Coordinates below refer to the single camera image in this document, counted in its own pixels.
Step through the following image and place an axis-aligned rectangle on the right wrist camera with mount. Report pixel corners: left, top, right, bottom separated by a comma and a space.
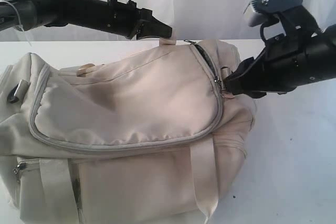
243, 0, 303, 27

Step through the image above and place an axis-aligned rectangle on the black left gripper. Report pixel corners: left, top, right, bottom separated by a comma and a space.
83, 0, 173, 39

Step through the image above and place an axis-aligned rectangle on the cream duffel bag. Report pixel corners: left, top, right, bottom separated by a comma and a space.
1, 40, 256, 223

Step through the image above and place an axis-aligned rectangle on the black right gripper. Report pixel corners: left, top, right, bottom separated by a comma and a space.
226, 7, 319, 99

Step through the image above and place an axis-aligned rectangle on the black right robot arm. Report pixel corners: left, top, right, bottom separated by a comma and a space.
224, 6, 335, 99

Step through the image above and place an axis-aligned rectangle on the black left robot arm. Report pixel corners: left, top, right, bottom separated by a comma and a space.
1, 0, 173, 39

